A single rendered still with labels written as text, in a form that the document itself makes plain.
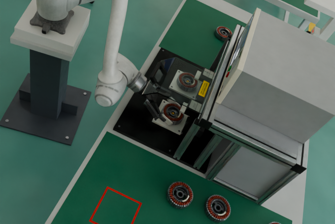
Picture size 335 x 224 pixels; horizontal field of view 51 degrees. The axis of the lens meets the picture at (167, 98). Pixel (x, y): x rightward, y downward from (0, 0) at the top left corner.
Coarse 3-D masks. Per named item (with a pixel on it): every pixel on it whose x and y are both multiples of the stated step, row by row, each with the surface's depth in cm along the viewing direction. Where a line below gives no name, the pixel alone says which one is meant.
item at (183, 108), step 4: (184, 108) 166; (188, 108) 161; (180, 112) 165; (184, 112) 163; (188, 112) 163; (192, 112) 162; (196, 112) 161; (188, 116) 165; (192, 116) 163; (196, 116) 163
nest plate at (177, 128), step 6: (162, 102) 177; (168, 102) 179; (162, 108) 175; (156, 120) 169; (162, 126) 169; (168, 126) 169; (174, 126) 170; (180, 126) 171; (174, 132) 169; (180, 132) 169
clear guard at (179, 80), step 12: (168, 60) 159; (180, 60) 158; (168, 72) 151; (180, 72) 153; (192, 72) 155; (204, 72) 158; (156, 84) 148; (168, 84) 147; (180, 84) 149; (192, 84) 151; (168, 96) 143; (180, 96) 145; (192, 96) 147; (192, 108) 143
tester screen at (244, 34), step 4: (252, 16) 156; (248, 24) 157; (248, 28) 150; (244, 32) 157; (244, 36) 150; (240, 40) 158; (244, 40) 144; (236, 48) 158; (240, 48) 144; (236, 52) 151; (236, 56) 145; (228, 68) 152
